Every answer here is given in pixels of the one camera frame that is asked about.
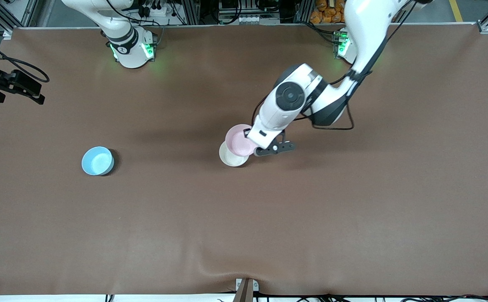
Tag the metal table corner bracket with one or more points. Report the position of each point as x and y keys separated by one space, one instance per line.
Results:
x=485 y=27
x=7 y=34

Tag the brown table cover cloth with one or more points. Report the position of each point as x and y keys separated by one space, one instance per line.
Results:
x=244 y=218

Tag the pink bowl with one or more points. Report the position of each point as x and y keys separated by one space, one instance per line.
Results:
x=237 y=140

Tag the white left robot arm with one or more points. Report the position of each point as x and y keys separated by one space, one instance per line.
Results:
x=361 y=25

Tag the blue bowl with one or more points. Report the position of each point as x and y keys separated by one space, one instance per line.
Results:
x=96 y=161

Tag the orange snack packets pile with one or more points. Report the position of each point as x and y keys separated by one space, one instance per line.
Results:
x=325 y=12

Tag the left gripper bracket grey cylinder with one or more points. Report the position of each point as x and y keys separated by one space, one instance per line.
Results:
x=284 y=147

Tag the white bowl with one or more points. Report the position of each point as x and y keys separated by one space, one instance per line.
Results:
x=231 y=160

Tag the white terminal strip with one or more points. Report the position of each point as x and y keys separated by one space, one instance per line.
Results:
x=252 y=19

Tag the white power strip black plugs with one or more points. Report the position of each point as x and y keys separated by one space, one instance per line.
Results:
x=156 y=12

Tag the metal clamp with wooden bar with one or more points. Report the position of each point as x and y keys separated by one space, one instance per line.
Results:
x=246 y=289

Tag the aluminium frame post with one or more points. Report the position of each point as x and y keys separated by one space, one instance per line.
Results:
x=304 y=10
x=190 y=10

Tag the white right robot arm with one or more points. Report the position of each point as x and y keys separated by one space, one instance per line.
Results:
x=131 y=54

